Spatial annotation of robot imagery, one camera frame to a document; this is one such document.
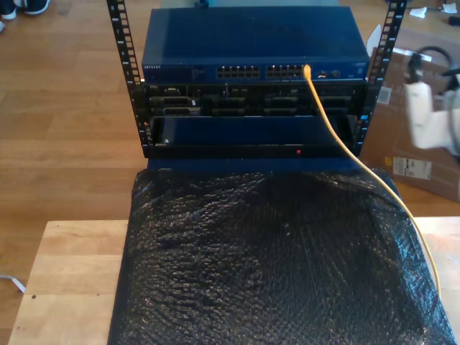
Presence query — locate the yellow network cable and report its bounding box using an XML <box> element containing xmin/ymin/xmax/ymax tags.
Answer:
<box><xmin>302</xmin><ymin>63</ymin><xmax>443</xmax><ymax>300</ymax></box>

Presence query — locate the brown cardboard monitor box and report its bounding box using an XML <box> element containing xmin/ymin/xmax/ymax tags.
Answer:
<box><xmin>359</xmin><ymin>26</ymin><xmax>460</xmax><ymax>203</ymax></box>

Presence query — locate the white paper tag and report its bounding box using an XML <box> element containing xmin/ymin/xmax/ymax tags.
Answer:
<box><xmin>366</xmin><ymin>24</ymin><xmax>382</xmax><ymax>50</ymax></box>

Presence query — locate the black rack server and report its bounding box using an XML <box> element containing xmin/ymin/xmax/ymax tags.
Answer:
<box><xmin>143</xmin><ymin>83</ymin><xmax>368</xmax><ymax>118</ymax></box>

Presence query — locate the blue rack shelf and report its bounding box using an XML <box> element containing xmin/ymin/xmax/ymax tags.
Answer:
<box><xmin>146</xmin><ymin>115</ymin><xmax>362</xmax><ymax>173</ymax></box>

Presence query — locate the black bubble wrap mat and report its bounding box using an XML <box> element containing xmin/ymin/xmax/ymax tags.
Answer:
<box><xmin>106</xmin><ymin>167</ymin><xmax>458</xmax><ymax>345</ymax></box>

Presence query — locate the person's shoe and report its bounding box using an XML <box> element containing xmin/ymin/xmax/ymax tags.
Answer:
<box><xmin>24</xmin><ymin>0</ymin><xmax>52</xmax><ymax>17</ymax></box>
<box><xmin>0</xmin><ymin>0</ymin><xmax>18</xmax><ymax>21</ymax></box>

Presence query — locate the white metal leg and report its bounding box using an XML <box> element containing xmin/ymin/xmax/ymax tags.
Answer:
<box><xmin>0</xmin><ymin>274</ymin><xmax>27</xmax><ymax>294</ymax></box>

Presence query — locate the black perforated rack post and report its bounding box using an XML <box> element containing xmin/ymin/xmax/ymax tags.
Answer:
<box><xmin>105</xmin><ymin>0</ymin><xmax>152</xmax><ymax>160</ymax></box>
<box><xmin>349</xmin><ymin>0</ymin><xmax>409</xmax><ymax>152</ymax></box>

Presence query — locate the blue network switch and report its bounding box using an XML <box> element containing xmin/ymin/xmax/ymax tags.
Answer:
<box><xmin>140</xmin><ymin>6</ymin><xmax>372</xmax><ymax>85</ymax></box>

